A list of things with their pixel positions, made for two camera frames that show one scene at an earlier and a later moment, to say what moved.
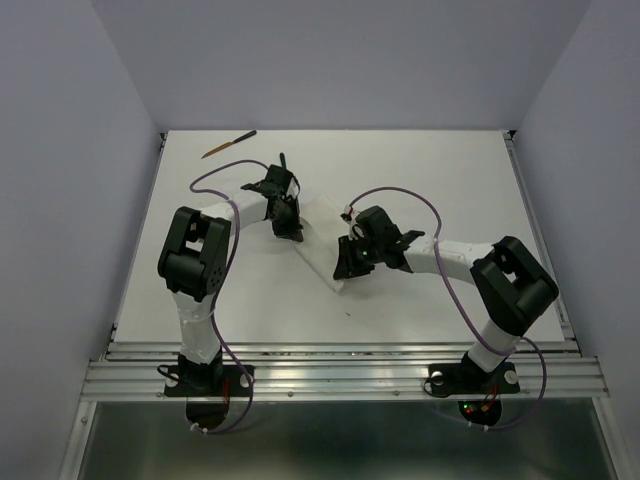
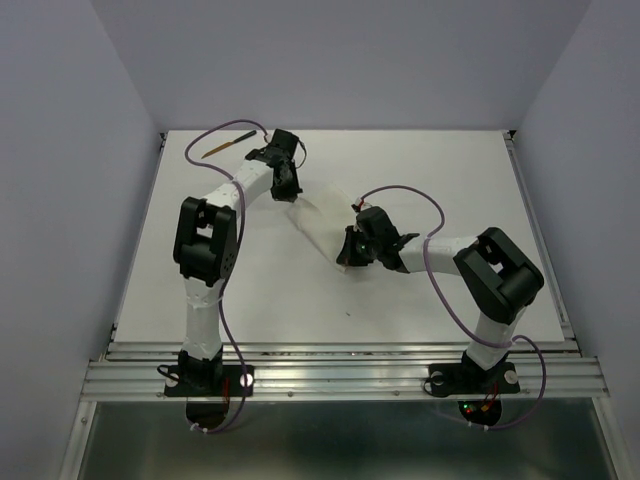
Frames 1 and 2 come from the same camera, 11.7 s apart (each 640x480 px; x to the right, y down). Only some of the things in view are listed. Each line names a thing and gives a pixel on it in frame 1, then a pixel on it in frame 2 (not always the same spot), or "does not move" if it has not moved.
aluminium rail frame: x=550 y=369 does not move
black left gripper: x=293 y=230 -> x=289 y=194
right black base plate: x=466 y=379 does not move
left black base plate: x=208 y=381 does not move
